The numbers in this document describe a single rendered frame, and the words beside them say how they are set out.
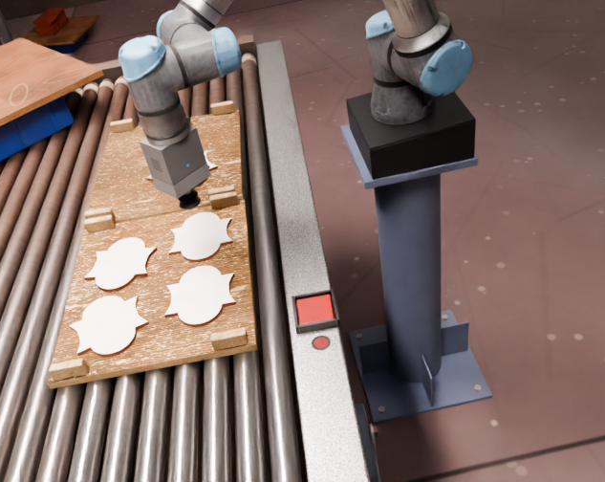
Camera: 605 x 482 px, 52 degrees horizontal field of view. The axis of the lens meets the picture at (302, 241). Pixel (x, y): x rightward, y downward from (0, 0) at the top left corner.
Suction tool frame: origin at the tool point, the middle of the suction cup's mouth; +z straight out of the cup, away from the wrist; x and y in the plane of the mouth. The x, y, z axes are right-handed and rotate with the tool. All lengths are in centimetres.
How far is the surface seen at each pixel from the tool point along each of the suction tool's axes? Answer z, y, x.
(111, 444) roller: 10.7, 39.5, 22.2
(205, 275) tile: 8.2, 7.7, 9.9
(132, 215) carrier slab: 9.0, 2.9, -19.4
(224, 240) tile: 8.2, -1.3, 5.5
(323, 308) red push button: 9.7, 1.2, 32.5
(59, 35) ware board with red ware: 91, -161, -368
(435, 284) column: 60, -57, 19
